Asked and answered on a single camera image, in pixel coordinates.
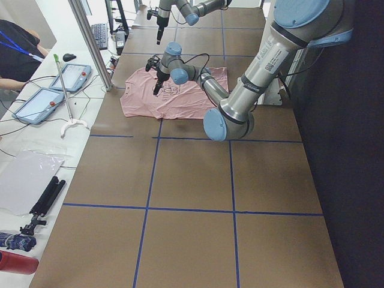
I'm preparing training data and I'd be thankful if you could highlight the clear plastic bag with paper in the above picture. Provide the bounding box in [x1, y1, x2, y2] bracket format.
[1, 142, 73, 218]

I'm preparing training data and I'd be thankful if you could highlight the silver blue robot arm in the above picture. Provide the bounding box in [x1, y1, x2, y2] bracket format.
[145, 0, 355, 142]
[156, 0, 231, 45]

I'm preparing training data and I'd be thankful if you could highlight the far teach pendant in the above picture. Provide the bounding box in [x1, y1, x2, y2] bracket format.
[61, 63, 92, 92]

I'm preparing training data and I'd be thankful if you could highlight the brown paper table cover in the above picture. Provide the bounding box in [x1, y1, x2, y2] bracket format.
[31, 2, 343, 287]

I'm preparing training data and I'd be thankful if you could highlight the pink t-shirt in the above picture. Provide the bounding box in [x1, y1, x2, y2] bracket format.
[120, 68, 214, 119]

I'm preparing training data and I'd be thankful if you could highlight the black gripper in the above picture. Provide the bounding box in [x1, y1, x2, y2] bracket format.
[156, 16, 169, 45]
[153, 70, 168, 96]

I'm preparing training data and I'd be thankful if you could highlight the black folded tripod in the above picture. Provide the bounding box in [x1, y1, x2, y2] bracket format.
[20, 176, 66, 236]

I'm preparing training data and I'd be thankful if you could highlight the black computer mouse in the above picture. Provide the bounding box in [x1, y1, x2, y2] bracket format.
[62, 53, 77, 62]

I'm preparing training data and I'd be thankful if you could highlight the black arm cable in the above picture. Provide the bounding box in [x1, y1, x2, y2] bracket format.
[182, 53, 211, 82]

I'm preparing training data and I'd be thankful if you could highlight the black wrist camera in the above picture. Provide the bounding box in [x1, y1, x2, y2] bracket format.
[146, 9, 158, 20]
[145, 55, 161, 72]

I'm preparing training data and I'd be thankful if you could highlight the teach pendant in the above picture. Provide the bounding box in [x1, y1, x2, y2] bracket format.
[61, 63, 92, 92]
[12, 88, 64, 125]

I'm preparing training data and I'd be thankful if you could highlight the folded blue umbrella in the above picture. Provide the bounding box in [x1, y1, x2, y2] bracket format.
[1, 232, 37, 252]

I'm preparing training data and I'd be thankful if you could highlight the black keyboard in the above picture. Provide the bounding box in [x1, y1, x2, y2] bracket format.
[91, 23, 108, 50]

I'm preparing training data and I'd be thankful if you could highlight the near teach pendant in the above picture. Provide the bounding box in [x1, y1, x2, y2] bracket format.
[12, 88, 64, 125]

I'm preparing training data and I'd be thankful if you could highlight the person in black shirt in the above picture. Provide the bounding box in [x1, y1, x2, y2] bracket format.
[1, 19, 49, 91]

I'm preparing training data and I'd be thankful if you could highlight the red water bottle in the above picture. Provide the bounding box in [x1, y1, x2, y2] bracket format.
[1, 251, 39, 275]

